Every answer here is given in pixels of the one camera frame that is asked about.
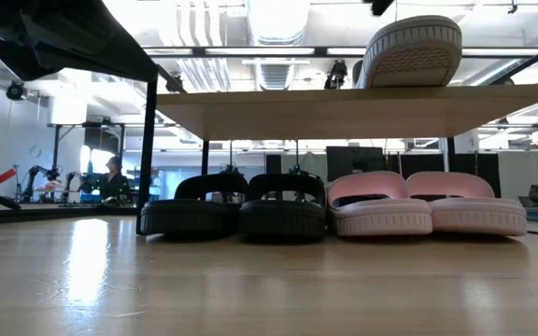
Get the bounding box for black background monitor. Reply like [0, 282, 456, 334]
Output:
[325, 145, 388, 183]

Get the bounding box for wooden shelf with black legs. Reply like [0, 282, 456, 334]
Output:
[135, 46, 538, 237]

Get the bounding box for black rubber slide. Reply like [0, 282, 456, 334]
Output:
[139, 173, 250, 237]
[237, 173, 329, 241]

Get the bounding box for black partition panels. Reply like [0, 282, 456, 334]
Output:
[385, 150, 502, 199]

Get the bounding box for pink rubber slide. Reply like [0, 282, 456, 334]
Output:
[326, 169, 435, 238]
[405, 170, 529, 237]

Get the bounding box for pale grey rubber slide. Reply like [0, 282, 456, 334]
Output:
[352, 14, 464, 91]

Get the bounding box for black background stand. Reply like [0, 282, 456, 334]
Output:
[47, 121, 127, 207]

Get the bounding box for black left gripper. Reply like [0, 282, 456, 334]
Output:
[0, 0, 161, 85]

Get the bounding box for ceiling air vent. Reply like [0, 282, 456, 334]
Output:
[259, 63, 294, 91]

